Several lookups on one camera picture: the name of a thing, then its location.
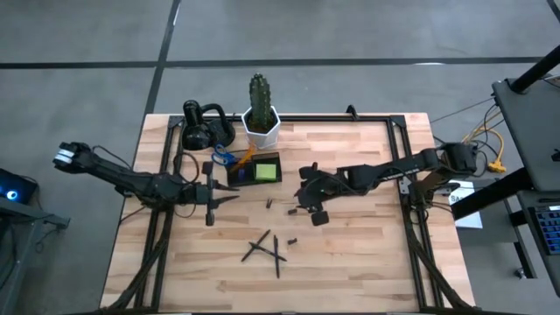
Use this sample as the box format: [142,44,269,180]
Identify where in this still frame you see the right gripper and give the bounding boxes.
[293,162,347,228]

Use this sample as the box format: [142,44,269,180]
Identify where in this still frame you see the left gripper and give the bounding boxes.
[192,160,241,228]

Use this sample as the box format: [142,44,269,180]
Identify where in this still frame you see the orange pencil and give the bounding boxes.
[235,150,255,174]
[238,143,258,173]

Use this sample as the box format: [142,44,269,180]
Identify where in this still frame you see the blue handled scissors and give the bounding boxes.
[210,143,240,168]

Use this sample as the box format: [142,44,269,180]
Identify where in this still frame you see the green sticky note pad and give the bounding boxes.
[254,163,278,183]

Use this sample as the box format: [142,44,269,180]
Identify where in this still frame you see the black mesh desk organizer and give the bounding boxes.
[225,150,284,189]

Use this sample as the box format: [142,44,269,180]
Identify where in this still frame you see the white hexagonal plant pot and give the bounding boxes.
[241,105,282,151]

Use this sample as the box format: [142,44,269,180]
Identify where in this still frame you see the black tape dispenser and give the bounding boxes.
[180,99,237,151]

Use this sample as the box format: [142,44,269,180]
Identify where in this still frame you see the green cactus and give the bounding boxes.
[248,72,273,133]

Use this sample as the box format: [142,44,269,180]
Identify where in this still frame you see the white paper sheet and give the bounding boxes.
[447,178,485,230]

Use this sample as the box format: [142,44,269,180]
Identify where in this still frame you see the grey cart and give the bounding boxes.
[0,196,72,315]

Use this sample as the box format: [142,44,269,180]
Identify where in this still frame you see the blue lit device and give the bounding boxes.
[0,167,39,206]

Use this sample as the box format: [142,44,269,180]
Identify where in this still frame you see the black workstation stand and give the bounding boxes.
[449,43,560,299]

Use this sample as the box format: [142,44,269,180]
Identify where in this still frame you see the lit keyboard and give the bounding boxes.
[533,204,560,256]

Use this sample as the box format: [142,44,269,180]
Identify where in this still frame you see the black metal table frame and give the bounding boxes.
[100,114,479,314]

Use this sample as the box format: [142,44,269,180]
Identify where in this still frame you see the yellow cable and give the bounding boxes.
[462,125,509,174]

